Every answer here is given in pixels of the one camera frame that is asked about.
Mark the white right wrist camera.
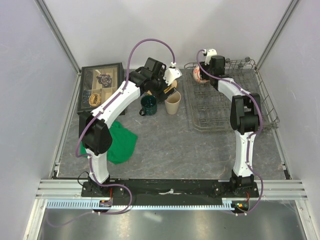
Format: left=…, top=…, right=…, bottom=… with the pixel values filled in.
left=203, top=48, right=218, bottom=65

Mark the dark green mug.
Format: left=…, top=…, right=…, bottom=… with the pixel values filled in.
left=139, top=95, right=157, bottom=116

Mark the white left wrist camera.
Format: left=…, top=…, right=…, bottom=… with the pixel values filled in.
left=163, top=62, right=182, bottom=86

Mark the cream bird plate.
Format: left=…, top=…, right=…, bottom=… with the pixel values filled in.
left=163, top=80, right=178, bottom=93

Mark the grey wire dish rack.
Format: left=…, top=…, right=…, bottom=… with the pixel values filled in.
left=184, top=57, right=280, bottom=132

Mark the white red patterned bowl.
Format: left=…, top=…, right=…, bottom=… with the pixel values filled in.
left=192, top=66, right=210, bottom=84

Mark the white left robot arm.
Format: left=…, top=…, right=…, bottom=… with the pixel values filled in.
left=79, top=57, right=181, bottom=197

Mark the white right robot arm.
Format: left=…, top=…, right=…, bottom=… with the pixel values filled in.
left=197, top=50, right=263, bottom=197

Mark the black framed wooden box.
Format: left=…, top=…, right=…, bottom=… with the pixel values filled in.
left=77, top=62, right=125, bottom=114

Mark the green cloth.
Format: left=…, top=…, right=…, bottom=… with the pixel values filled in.
left=96, top=121, right=138, bottom=165

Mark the white slotted cable duct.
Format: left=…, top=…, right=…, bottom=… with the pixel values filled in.
left=46, top=199, right=248, bottom=211

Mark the beige tall cup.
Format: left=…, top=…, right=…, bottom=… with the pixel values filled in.
left=164, top=91, right=181, bottom=115

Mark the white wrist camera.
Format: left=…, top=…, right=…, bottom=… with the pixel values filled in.
left=163, top=62, right=182, bottom=86
left=203, top=48, right=218, bottom=65

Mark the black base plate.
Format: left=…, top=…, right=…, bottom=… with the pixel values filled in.
left=81, top=178, right=260, bottom=206

